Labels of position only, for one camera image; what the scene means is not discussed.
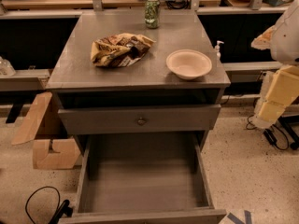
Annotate wooden board pieces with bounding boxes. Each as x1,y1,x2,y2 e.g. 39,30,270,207
11,91,81,170

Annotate black cable on floor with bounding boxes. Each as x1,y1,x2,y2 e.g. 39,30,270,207
24,186,74,224

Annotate open middle drawer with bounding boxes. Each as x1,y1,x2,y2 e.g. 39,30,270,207
59,132,226,224

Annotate brown chip bag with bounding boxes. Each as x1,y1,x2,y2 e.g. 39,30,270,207
91,33,155,68

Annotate blue tape marker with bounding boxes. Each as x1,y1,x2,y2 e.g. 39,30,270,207
220,210,253,224

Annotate white pump bottle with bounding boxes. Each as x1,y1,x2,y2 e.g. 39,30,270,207
214,40,224,59

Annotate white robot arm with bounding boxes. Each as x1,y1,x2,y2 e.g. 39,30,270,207
251,0,299,129

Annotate clear plastic container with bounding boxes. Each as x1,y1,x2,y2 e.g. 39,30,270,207
0,57,16,77

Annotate grey drawer cabinet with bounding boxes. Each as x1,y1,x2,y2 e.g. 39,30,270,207
46,8,232,224

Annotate closed top drawer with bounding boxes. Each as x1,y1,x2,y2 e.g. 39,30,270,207
58,105,221,135

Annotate white bowl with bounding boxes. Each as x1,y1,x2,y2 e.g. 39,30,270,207
166,49,212,80

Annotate green soda can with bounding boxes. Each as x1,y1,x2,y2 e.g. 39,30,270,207
145,0,160,29

